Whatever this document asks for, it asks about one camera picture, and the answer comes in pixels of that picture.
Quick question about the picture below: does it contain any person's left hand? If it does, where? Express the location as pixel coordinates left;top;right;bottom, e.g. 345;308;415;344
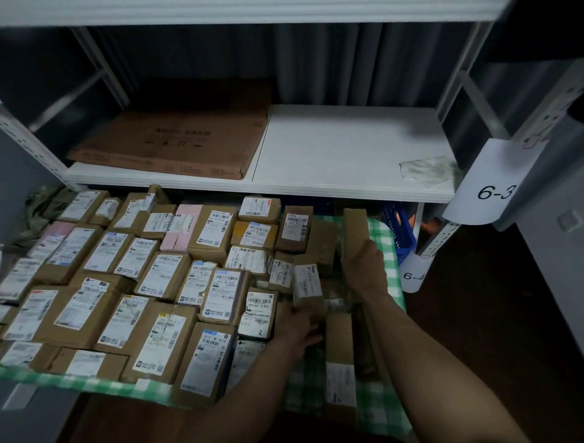
272;303;326;361

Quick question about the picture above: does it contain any person's right hand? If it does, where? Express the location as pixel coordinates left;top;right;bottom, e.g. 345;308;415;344
341;239;390;300

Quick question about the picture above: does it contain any tall plain brown box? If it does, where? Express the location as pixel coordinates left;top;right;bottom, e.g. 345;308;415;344
341;208;371;274

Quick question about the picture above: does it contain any small brown box white label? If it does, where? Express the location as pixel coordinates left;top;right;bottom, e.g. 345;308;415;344
292;264;325;316

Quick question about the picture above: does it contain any person's right forearm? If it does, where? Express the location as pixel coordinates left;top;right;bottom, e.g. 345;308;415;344
360;292;533;443

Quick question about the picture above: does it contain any person's left forearm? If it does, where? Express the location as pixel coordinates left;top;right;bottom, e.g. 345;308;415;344
207;338;303;443

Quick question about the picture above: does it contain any green checked cloth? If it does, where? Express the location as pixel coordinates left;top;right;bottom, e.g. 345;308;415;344
0;215;414;440

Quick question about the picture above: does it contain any blue plastic basket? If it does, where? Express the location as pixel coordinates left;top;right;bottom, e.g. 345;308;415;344
381;203;417;266

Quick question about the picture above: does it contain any small white paper shelf tag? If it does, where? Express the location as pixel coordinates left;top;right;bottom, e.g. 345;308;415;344
399;251;439;294

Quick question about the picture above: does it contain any white metal shelf unit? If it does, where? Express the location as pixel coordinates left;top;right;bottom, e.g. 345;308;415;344
0;0;584;274

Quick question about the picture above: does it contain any crumpled grey paper sheet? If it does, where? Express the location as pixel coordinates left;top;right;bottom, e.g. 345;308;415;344
400;156;460;188

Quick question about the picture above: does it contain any pile of labelled cardboard parcels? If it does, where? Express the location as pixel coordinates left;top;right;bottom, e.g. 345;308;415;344
0;185;359;423

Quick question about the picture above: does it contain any large white paper shelf tag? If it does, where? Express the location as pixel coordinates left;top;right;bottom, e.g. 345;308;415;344
443;138;548;226

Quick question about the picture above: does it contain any pink padded mailer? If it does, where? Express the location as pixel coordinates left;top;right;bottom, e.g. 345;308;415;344
160;204;203;253
27;221;77;262

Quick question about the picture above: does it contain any grey curtain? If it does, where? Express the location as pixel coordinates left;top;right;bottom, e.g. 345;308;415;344
87;23;476;108

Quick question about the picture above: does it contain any flat brown cardboard box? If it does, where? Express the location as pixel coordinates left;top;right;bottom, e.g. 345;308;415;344
67;80;273;180

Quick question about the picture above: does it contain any camouflage fabric bag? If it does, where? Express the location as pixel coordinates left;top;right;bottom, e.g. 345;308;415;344
8;185;77;256

